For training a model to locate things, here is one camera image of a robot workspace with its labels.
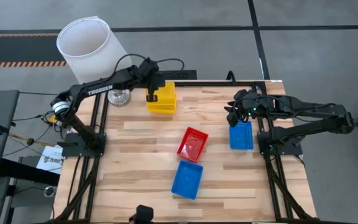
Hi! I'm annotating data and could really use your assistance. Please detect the thin black cable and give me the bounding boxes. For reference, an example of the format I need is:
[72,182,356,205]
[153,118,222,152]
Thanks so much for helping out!
[11,111,55,125]

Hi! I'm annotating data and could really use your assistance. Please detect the black rectangular bar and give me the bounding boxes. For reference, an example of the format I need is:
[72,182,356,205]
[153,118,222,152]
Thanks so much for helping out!
[158,70,198,81]

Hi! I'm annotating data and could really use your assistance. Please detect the black rounded object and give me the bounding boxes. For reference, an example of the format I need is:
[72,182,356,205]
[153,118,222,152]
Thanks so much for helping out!
[129,204,154,224]

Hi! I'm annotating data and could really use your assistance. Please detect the silver lamp base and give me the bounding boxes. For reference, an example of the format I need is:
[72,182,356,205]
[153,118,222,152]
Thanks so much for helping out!
[107,88,131,107]

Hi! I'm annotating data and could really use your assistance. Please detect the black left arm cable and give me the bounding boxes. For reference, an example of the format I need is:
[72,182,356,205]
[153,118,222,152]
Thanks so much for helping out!
[112,53,185,75]

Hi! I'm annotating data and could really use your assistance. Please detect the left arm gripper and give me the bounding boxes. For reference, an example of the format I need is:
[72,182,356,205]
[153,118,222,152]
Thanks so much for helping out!
[138,57,167,103]

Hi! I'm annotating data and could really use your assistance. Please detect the white printed paper sheet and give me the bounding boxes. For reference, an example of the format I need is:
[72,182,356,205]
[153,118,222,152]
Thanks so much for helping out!
[36,145,64,175]

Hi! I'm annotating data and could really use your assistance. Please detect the black aluminium table frame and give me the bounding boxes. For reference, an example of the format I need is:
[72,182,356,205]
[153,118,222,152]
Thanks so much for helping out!
[53,80,315,224]

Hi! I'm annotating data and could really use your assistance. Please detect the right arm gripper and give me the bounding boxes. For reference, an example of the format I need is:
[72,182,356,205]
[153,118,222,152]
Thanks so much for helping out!
[223,89,269,128]

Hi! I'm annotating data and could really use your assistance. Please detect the black desk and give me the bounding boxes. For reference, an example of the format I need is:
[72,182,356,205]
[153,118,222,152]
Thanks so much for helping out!
[0,157,61,187]

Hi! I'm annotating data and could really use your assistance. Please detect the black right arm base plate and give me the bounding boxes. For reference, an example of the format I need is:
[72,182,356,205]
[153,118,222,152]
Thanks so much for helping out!
[257,132,303,156]

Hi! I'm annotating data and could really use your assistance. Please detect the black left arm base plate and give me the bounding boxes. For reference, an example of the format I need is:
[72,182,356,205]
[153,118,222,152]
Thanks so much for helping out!
[57,133,107,157]

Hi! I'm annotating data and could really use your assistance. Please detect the grey tape roll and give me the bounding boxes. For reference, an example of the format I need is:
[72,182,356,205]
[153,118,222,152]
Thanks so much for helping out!
[44,185,57,198]

